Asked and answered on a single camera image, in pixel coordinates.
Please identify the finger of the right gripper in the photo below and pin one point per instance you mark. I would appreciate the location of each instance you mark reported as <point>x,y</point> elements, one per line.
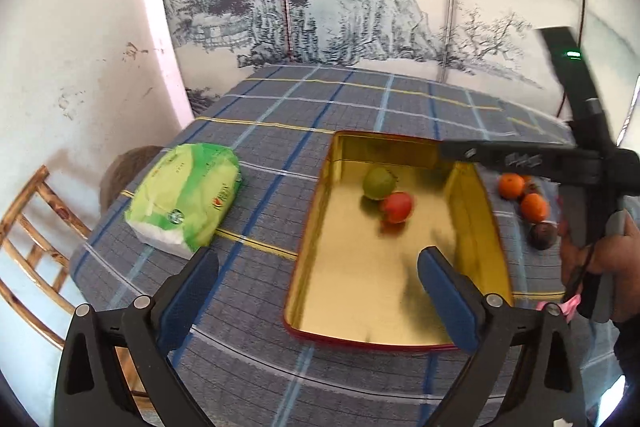
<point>555,162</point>

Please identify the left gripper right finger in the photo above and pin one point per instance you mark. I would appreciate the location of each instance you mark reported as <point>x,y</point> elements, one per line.
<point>546,386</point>

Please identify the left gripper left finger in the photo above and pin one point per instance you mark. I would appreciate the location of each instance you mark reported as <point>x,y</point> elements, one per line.
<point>92,389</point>

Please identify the orange mandarin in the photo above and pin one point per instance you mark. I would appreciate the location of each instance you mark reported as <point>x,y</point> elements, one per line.
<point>511,186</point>
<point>534,208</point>

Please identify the dark purple passion fruit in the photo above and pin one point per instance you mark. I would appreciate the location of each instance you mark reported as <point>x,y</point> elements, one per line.
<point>542,235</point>

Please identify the right hand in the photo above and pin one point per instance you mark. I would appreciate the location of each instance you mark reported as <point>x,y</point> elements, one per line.
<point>617,255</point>

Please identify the red tomato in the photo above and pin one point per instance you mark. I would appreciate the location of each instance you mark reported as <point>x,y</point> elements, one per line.
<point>396,208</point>

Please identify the green round fruit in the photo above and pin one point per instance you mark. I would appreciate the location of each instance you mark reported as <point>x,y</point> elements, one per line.
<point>378,183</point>

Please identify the green tissue pack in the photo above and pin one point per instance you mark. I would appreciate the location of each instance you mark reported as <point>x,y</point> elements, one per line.
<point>181,202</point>

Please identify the brown round stool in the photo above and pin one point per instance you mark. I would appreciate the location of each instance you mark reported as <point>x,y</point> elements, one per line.
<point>122,171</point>

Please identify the gold rectangular tin tray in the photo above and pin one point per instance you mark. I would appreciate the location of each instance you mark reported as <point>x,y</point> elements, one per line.
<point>355,281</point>

